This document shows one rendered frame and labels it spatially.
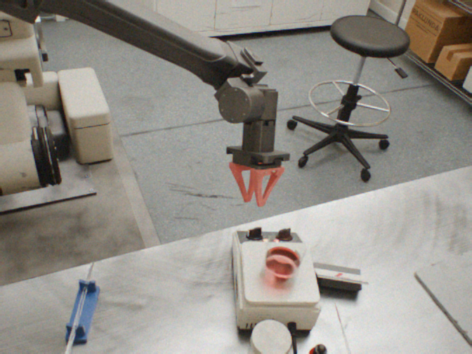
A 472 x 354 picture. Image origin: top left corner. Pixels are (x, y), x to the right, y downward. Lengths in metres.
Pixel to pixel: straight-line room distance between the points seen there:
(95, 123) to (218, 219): 0.70
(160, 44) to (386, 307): 0.59
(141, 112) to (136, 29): 1.88
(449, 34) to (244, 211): 1.84
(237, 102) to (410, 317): 0.49
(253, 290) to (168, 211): 1.29
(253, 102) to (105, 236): 0.83
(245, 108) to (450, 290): 0.52
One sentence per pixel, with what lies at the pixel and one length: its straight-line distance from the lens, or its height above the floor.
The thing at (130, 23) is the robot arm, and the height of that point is 1.17.
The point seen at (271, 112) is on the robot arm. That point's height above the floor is 1.01.
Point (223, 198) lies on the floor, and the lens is 2.06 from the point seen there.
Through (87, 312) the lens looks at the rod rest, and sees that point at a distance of 0.82.
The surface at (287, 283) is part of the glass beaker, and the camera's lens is 0.74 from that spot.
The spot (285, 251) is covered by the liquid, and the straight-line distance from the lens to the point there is 0.75.
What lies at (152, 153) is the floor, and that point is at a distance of 2.28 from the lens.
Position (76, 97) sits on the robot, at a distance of 1.63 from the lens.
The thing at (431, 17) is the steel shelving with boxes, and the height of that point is 0.39.
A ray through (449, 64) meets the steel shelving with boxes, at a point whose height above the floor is 0.21.
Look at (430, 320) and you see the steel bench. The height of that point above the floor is 0.75.
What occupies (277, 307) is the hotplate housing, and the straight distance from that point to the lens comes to 0.76.
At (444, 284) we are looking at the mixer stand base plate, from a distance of 0.97.
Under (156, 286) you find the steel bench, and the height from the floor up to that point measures 0.75.
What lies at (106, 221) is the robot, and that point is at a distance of 1.48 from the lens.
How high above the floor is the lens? 1.45
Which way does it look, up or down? 42 degrees down
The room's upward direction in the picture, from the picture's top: 8 degrees clockwise
